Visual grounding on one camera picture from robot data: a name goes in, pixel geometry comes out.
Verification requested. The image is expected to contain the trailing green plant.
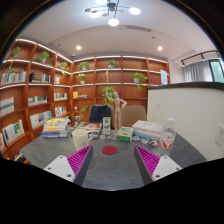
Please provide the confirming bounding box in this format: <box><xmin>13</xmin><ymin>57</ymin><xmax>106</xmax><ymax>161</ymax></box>
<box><xmin>102</xmin><ymin>87</ymin><xmax>115</xmax><ymax>105</ymax></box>

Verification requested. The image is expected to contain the stack of white books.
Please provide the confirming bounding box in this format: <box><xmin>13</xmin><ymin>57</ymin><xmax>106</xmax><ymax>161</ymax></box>
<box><xmin>132</xmin><ymin>120</ymin><xmax>164</xmax><ymax>140</ymax></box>

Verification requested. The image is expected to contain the orange cover book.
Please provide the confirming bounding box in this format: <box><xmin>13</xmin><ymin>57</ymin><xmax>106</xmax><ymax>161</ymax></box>
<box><xmin>78</xmin><ymin>122</ymin><xmax>102</xmax><ymax>138</ymax></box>

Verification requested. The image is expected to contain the clear water bottle red label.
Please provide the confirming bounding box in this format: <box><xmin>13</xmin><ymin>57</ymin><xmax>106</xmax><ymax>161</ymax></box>
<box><xmin>159</xmin><ymin>118</ymin><xmax>176</xmax><ymax>155</ymax></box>

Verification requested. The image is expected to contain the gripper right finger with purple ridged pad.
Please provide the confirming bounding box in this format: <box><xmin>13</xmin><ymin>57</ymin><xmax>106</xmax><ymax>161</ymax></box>
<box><xmin>134</xmin><ymin>145</ymin><xmax>181</xmax><ymax>185</ymax></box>

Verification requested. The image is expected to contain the dark blue chair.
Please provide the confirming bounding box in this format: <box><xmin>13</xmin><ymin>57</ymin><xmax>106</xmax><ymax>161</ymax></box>
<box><xmin>89</xmin><ymin>105</ymin><xmax>111</xmax><ymax>123</ymax></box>

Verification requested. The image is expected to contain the green white small box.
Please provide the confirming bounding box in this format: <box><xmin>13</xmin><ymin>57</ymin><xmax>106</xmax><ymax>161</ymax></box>
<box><xmin>119</xmin><ymin>127</ymin><xmax>133</xmax><ymax>142</ymax></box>

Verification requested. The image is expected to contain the wooden artist mannequin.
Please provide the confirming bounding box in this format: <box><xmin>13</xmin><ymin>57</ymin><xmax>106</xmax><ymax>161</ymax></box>
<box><xmin>113</xmin><ymin>91</ymin><xmax>127</xmax><ymax>131</ymax></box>

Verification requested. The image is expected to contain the green white tall carton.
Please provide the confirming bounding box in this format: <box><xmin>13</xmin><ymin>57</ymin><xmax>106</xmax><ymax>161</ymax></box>
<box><xmin>103</xmin><ymin>117</ymin><xmax>111</xmax><ymax>135</ymax></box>

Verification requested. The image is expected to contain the white wall socket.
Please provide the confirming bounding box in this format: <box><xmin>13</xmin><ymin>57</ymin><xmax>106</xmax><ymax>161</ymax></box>
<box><xmin>215</xmin><ymin>124</ymin><xmax>224</xmax><ymax>145</ymax></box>

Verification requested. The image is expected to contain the beige chair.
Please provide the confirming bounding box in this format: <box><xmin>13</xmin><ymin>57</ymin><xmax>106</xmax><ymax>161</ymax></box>
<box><xmin>121</xmin><ymin>106</ymin><xmax>146</xmax><ymax>127</ymax></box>

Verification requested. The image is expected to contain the white plastic cup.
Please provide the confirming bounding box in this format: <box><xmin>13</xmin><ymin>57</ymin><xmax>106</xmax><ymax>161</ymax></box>
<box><xmin>72</xmin><ymin>129</ymin><xmax>93</xmax><ymax>151</ymax></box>

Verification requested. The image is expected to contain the white curtain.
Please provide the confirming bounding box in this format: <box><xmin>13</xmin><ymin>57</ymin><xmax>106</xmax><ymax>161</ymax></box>
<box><xmin>183</xmin><ymin>61</ymin><xmax>213</xmax><ymax>82</ymax></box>

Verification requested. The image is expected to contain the ceiling chandelier lamp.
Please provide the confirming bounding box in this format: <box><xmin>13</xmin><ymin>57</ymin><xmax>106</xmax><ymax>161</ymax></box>
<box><xmin>85</xmin><ymin>0</ymin><xmax>141</xmax><ymax>27</ymax></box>

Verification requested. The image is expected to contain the wooden wall bookshelf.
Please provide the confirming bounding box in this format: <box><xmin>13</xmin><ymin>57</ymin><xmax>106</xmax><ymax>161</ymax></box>
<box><xmin>0</xmin><ymin>38</ymin><xmax>169</xmax><ymax>160</ymax></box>

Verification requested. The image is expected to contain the red round coaster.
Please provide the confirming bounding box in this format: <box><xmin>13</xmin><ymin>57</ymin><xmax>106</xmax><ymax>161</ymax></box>
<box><xmin>102</xmin><ymin>146</ymin><xmax>117</xmax><ymax>155</ymax></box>

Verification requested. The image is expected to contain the stack of colourful books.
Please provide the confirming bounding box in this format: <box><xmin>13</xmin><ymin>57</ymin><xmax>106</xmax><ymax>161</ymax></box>
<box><xmin>42</xmin><ymin>117</ymin><xmax>68</xmax><ymax>138</ymax></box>

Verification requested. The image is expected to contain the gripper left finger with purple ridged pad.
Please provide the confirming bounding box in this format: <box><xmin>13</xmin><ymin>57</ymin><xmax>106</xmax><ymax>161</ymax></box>
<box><xmin>44</xmin><ymin>145</ymin><xmax>93</xmax><ymax>186</ymax></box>

